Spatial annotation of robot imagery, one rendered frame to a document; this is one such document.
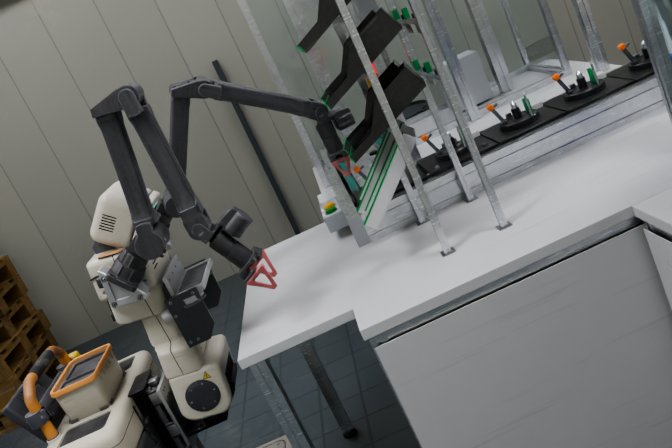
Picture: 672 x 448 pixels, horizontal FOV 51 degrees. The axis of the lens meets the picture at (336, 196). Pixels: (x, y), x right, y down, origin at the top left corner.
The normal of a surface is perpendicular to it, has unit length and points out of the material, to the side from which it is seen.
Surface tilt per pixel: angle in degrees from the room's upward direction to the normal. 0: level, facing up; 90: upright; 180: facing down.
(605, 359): 90
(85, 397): 92
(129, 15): 90
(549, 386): 90
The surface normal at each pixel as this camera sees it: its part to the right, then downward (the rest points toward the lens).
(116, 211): 0.07, 0.23
